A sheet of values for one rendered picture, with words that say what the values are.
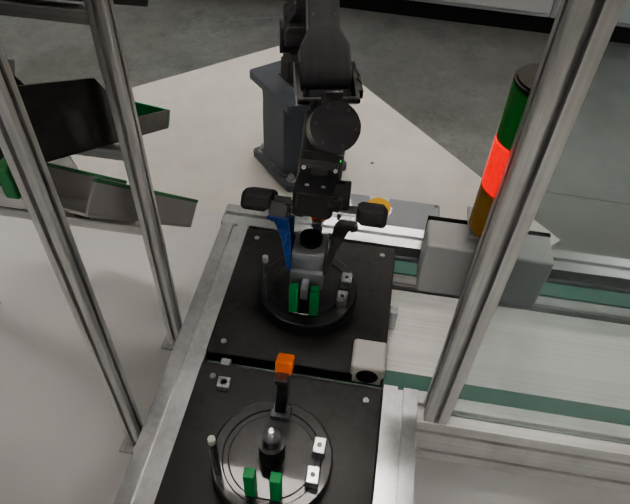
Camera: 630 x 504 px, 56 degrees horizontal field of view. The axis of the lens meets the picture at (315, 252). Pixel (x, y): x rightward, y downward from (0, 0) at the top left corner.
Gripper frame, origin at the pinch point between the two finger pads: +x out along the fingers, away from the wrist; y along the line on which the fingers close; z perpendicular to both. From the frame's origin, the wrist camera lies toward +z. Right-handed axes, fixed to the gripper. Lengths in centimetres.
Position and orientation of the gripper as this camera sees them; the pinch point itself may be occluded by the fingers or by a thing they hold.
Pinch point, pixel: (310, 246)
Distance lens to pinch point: 77.8
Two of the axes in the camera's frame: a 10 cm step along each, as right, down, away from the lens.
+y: 9.9, 1.4, -0.8
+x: -1.3, 9.8, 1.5
